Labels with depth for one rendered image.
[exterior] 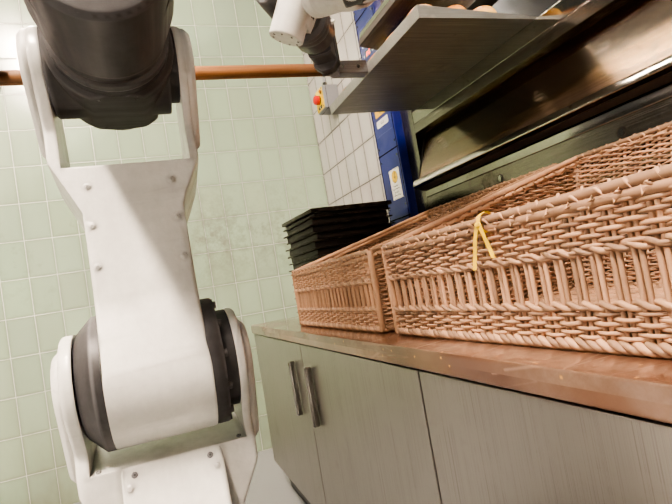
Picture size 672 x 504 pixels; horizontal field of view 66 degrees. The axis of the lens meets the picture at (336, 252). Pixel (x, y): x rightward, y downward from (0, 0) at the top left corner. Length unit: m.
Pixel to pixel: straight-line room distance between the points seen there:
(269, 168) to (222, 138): 0.25
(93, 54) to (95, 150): 1.93
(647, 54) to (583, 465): 0.77
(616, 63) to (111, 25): 0.91
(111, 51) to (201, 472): 0.42
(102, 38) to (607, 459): 0.54
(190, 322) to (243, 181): 1.91
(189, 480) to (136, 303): 0.19
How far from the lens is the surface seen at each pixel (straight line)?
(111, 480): 0.62
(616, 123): 1.15
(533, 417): 0.56
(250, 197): 2.43
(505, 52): 1.39
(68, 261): 2.37
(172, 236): 0.59
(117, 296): 0.58
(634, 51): 1.13
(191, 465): 0.61
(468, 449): 0.68
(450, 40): 1.30
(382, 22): 1.64
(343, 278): 1.07
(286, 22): 1.01
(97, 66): 0.55
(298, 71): 1.30
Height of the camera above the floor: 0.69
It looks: 3 degrees up
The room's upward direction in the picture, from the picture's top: 10 degrees counter-clockwise
